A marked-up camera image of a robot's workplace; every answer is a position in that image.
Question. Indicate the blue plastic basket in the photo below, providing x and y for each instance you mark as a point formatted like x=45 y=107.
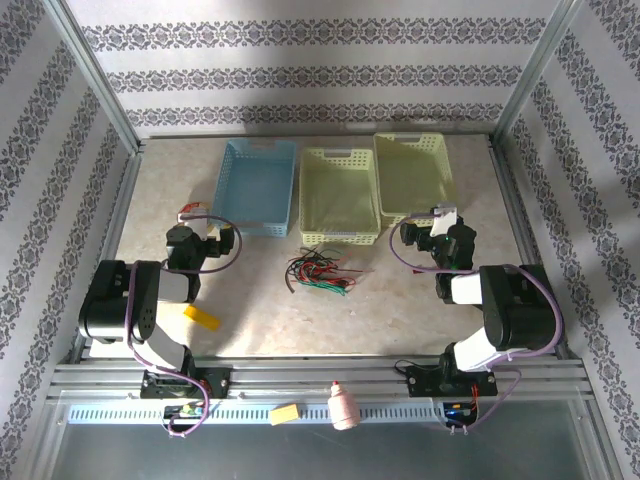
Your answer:
x=255 y=185

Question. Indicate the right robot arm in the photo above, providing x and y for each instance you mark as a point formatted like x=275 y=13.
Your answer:
x=520 y=310

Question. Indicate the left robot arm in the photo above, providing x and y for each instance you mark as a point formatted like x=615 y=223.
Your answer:
x=115 y=300

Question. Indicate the round red gold tin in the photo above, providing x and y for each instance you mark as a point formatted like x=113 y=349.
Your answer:
x=192 y=206

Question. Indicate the yellow plastic block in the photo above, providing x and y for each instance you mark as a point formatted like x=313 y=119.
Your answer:
x=202 y=317

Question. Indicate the large pale yellow basket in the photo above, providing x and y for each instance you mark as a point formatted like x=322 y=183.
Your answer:
x=410 y=175

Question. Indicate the small pale green basket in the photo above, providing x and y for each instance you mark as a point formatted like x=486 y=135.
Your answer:
x=340 y=200

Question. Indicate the left circuit board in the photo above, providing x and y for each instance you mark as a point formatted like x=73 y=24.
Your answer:
x=187 y=411

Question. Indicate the circuit board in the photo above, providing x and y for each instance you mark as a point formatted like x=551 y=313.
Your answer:
x=457 y=412
x=187 y=411

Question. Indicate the right circuit board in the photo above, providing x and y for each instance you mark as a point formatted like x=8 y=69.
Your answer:
x=457 y=412

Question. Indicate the orange wooden block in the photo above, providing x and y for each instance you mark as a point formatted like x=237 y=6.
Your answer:
x=284 y=415

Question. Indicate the pink plastic bottle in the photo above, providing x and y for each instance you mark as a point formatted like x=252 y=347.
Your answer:
x=342 y=410

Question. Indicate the grey metal shelf panel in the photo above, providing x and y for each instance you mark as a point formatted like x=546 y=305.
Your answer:
x=320 y=455

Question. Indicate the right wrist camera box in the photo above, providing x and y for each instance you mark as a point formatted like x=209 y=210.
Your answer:
x=444 y=217

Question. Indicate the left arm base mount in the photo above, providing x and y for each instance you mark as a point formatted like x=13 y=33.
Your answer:
x=220 y=382

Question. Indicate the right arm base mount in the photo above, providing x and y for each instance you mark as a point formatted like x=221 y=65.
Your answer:
x=425 y=382

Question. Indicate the aluminium frame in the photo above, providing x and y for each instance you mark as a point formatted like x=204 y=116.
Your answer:
x=320 y=372

